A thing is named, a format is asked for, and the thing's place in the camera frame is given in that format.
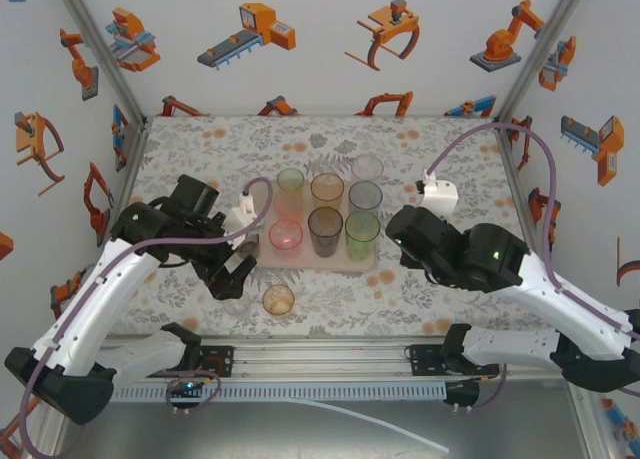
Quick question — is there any orange short glass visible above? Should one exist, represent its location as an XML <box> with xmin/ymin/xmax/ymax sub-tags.
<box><xmin>261</xmin><ymin>284</ymin><xmax>296</xmax><ymax>319</ymax></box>

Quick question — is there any red pink short glass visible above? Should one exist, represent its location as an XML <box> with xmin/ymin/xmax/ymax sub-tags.
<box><xmin>268</xmin><ymin>218</ymin><xmax>304</xmax><ymax>254</ymax></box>

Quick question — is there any pale pink plastic tray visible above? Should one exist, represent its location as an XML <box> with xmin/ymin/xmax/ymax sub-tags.
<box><xmin>242</xmin><ymin>178</ymin><xmax>380</xmax><ymax>273</ymax></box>

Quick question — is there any salmon pink short glass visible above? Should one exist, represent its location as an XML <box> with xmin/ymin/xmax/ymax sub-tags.
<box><xmin>273</xmin><ymin>188</ymin><xmax>305</xmax><ymax>218</ymax></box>

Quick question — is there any dark grey tall glass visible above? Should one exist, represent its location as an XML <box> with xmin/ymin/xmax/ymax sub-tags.
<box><xmin>306</xmin><ymin>206</ymin><xmax>345</xmax><ymax>259</ymax></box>

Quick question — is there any green tall glass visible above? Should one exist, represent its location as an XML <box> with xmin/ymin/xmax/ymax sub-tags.
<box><xmin>344</xmin><ymin>210</ymin><xmax>382</xmax><ymax>263</ymax></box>

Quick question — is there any blue grey tall glass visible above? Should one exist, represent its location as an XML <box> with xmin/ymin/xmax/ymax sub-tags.
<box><xmin>347</xmin><ymin>180</ymin><xmax>384</xmax><ymax>215</ymax></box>

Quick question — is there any orange tall glass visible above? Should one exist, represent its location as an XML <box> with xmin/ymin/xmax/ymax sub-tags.
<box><xmin>309</xmin><ymin>172</ymin><xmax>346</xmax><ymax>213</ymax></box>

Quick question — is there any clear tall glass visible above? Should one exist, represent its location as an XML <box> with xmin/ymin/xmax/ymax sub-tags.
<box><xmin>350</xmin><ymin>153</ymin><xmax>385</xmax><ymax>181</ymax></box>

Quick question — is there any small control board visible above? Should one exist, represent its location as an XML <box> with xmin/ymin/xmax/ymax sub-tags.
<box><xmin>167</xmin><ymin>376</ymin><xmax>209</xmax><ymax>398</ymax></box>

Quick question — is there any floral tablecloth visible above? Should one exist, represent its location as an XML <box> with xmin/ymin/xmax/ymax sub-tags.
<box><xmin>102</xmin><ymin>114</ymin><xmax>546</xmax><ymax>339</ymax></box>

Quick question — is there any thin white tube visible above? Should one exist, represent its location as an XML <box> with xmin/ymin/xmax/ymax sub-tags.
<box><xmin>277</xmin><ymin>397</ymin><xmax>451</xmax><ymax>454</ymax></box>

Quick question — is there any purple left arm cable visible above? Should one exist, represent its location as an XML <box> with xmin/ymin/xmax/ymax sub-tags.
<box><xmin>19</xmin><ymin>177</ymin><xmax>275</xmax><ymax>459</ymax></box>

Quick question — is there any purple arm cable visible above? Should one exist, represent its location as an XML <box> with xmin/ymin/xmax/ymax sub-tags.
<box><xmin>424</xmin><ymin>122</ymin><xmax>640</xmax><ymax>398</ymax></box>
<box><xmin>19</xmin><ymin>177</ymin><xmax>275</xmax><ymax>459</ymax></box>

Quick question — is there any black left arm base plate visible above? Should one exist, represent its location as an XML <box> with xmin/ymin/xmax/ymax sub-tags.
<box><xmin>197</xmin><ymin>345</ymin><xmax>236</xmax><ymax>379</ymax></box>

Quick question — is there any aluminium table side rail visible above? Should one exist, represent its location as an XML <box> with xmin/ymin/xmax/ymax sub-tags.
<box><xmin>107</xmin><ymin>120</ymin><xmax>151</xmax><ymax>230</ymax></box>
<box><xmin>493</xmin><ymin>120</ymin><xmax>594</xmax><ymax>368</ymax></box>

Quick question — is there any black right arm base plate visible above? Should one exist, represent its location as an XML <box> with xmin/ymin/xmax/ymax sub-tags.
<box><xmin>403</xmin><ymin>343</ymin><xmax>501</xmax><ymax>380</ymax></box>

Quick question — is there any aluminium mounting rail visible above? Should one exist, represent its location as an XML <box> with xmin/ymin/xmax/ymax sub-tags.
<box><xmin>97</xmin><ymin>334</ymin><xmax>571</xmax><ymax>386</ymax></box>

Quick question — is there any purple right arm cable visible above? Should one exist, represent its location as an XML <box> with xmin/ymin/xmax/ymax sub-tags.
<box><xmin>424</xmin><ymin>122</ymin><xmax>640</xmax><ymax>398</ymax></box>

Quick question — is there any white slotted cable duct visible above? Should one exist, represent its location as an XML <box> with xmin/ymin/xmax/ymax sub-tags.
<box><xmin>112</xmin><ymin>381</ymin><xmax>449</xmax><ymax>403</ymax></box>

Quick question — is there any aluminium corner post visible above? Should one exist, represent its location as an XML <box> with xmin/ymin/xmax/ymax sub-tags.
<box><xmin>492</xmin><ymin>0</ymin><xmax>594</xmax><ymax>130</ymax></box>
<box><xmin>49</xmin><ymin>0</ymin><xmax>150</xmax><ymax>130</ymax></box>

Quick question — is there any aluminium frame leg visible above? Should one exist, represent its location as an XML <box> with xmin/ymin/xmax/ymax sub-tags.
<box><xmin>569</xmin><ymin>389</ymin><xmax>619</xmax><ymax>459</ymax></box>
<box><xmin>27</xmin><ymin>418</ymin><xmax>69</xmax><ymax>459</ymax></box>

